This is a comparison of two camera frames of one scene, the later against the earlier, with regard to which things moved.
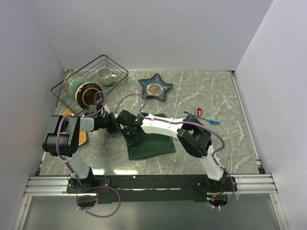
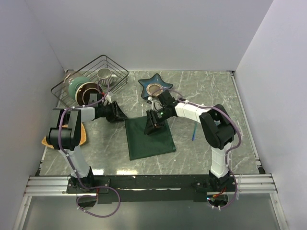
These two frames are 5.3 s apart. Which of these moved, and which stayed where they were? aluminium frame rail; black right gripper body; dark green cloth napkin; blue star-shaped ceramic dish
Moved: black right gripper body
Stayed: aluminium frame rail; blue star-shaped ceramic dish; dark green cloth napkin
